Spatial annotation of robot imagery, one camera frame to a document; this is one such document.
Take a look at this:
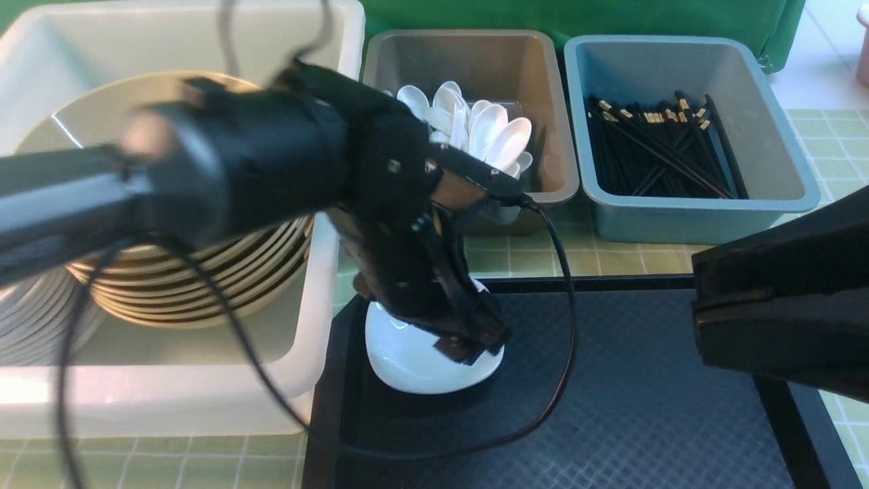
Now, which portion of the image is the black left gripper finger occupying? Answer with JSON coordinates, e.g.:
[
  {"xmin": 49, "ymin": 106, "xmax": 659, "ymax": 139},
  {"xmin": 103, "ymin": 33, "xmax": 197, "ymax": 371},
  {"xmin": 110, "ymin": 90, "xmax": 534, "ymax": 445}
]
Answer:
[{"xmin": 434, "ymin": 320, "xmax": 511, "ymax": 366}]

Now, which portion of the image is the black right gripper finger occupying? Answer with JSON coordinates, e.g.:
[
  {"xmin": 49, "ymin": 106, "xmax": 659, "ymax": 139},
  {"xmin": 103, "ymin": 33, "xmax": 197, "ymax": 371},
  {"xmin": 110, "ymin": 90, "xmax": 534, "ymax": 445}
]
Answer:
[{"xmin": 692, "ymin": 188, "xmax": 868, "ymax": 402}]

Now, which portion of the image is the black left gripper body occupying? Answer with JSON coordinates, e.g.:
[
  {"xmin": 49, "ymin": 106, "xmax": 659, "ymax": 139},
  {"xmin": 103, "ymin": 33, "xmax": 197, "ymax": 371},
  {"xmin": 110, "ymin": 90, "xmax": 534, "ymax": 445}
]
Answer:
[{"xmin": 353, "ymin": 211, "xmax": 503, "ymax": 340}]

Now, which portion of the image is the white square dish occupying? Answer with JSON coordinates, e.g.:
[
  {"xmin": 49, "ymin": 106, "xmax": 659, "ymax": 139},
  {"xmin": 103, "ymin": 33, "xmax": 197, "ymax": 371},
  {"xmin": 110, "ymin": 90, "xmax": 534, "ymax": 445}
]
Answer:
[{"xmin": 365, "ymin": 302, "xmax": 504, "ymax": 395}]

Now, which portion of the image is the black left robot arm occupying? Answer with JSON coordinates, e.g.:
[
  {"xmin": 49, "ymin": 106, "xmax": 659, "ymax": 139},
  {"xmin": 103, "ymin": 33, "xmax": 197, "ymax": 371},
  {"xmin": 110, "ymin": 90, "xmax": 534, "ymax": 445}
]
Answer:
[{"xmin": 2, "ymin": 60, "xmax": 519, "ymax": 365}]

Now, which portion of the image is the green checkered tablecloth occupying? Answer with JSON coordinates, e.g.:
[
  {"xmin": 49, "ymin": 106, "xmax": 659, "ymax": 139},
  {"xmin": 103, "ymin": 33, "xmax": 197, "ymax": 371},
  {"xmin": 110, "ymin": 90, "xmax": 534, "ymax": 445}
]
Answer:
[{"xmin": 0, "ymin": 109, "xmax": 869, "ymax": 489}]

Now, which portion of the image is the black plastic serving tray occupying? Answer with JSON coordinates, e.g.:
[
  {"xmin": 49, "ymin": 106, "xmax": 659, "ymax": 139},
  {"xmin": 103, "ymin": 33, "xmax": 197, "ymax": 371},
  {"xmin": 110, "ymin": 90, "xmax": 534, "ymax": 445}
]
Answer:
[{"xmin": 310, "ymin": 275, "xmax": 861, "ymax": 488}]

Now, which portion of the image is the pile of white spoons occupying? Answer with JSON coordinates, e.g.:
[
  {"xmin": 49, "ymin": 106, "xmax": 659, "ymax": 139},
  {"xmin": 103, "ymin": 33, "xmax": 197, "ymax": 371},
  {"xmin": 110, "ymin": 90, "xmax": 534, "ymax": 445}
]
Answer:
[{"xmin": 381, "ymin": 81, "xmax": 534, "ymax": 180}]

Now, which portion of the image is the large white plastic tub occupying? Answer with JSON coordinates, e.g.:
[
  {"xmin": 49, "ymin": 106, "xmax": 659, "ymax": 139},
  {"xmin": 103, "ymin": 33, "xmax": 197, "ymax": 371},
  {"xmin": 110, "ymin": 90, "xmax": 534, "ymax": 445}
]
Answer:
[{"xmin": 2, "ymin": 1, "xmax": 339, "ymax": 437}]

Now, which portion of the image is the pile of black chopsticks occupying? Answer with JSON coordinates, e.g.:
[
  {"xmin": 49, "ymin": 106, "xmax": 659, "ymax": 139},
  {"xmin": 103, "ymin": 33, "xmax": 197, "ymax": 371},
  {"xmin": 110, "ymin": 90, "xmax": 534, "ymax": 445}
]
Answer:
[{"xmin": 585, "ymin": 90, "xmax": 749, "ymax": 199}]

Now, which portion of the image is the stack of tan bowls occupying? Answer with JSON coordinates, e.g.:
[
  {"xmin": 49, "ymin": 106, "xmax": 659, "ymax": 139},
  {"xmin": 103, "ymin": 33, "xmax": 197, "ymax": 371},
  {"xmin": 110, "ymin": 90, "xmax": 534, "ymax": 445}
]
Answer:
[{"xmin": 15, "ymin": 71, "xmax": 314, "ymax": 330}]

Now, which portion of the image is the grey plastic spoon bin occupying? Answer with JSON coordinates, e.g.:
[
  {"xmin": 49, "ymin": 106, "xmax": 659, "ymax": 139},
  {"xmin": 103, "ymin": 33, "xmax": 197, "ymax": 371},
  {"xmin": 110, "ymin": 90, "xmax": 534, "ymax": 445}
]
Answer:
[{"xmin": 361, "ymin": 30, "xmax": 580, "ymax": 217}]

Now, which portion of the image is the blue plastic chopstick bin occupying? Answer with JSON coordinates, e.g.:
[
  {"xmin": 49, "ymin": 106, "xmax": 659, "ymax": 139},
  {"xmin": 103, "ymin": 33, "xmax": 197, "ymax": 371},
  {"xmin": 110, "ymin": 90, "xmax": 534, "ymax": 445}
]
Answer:
[{"xmin": 564, "ymin": 36, "xmax": 820, "ymax": 245}]

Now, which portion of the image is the green cloth backdrop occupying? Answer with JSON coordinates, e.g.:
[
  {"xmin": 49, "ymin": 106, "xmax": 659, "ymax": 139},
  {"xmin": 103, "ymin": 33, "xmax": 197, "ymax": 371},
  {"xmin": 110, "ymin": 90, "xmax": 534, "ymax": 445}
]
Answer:
[{"xmin": 363, "ymin": 1, "xmax": 806, "ymax": 73}]

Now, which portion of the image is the stack of white dishes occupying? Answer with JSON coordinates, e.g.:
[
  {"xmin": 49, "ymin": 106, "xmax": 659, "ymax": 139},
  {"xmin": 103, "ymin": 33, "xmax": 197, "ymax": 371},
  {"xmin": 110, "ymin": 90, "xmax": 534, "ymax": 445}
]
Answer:
[{"xmin": 1, "ymin": 268, "xmax": 81, "ymax": 367}]

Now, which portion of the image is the black camera cable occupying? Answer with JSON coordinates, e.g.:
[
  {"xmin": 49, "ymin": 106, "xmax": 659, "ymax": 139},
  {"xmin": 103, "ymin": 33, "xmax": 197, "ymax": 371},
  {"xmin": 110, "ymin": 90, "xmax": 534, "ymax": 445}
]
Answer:
[{"xmin": 58, "ymin": 0, "xmax": 578, "ymax": 489}]

